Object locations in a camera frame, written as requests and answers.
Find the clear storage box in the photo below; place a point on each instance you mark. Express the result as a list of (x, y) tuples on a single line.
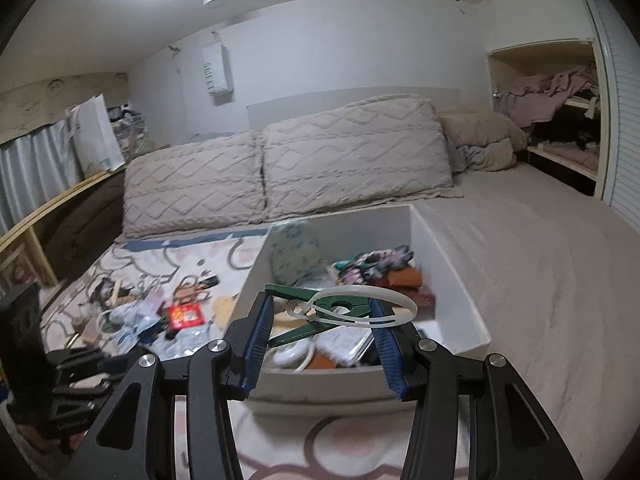
[(130, 132)]

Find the face mask packet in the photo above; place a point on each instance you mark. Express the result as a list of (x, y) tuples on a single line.
[(132, 322), (345, 347)]

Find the white box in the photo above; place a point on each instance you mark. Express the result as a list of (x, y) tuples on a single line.
[(450, 270)]

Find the grey curtain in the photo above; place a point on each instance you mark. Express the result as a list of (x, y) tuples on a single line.
[(35, 160)]

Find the closet shelf niche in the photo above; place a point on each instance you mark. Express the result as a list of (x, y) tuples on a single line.
[(500, 60)]

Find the green clip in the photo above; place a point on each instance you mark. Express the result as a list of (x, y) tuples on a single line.
[(300, 294)]

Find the white wall device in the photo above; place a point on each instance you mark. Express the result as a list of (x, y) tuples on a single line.
[(217, 67)]

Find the orange cloth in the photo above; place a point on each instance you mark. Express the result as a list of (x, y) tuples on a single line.
[(405, 278)]

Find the red packet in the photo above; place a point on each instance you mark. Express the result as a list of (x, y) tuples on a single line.
[(185, 316)]

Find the beige blanket pile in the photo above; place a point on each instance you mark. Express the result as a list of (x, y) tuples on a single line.
[(480, 130)]

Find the wooden shelf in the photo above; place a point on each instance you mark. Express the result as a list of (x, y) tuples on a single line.
[(50, 200)]

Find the brown blanket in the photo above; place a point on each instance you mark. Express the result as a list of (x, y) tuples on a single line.
[(85, 220)]

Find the white paper bag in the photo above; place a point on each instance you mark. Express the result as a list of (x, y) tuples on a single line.
[(95, 135)]

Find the white loop band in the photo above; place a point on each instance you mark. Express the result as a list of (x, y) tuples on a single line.
[(406, 301)]

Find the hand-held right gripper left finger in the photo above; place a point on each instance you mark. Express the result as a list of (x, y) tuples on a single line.
[(255, 345)]

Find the purple blue crocheted pouch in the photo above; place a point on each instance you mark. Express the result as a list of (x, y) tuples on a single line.
[(375, 260)]

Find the grey bed sheet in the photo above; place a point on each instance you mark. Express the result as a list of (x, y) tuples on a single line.
[(540, 285)]

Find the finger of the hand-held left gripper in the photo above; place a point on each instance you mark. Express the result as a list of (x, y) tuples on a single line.
[(85, 360), (80, 396)]

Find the grey textured pillow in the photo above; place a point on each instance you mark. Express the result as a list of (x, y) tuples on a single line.
[(350, 155), (200, 185)]

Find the pink clothes pile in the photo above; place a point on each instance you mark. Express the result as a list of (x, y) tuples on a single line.
[(550, 95)]

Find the white louvred door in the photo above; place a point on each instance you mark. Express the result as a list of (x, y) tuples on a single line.
[(620, 110)]

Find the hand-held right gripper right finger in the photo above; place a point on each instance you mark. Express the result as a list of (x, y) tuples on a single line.
[(388, 350)]

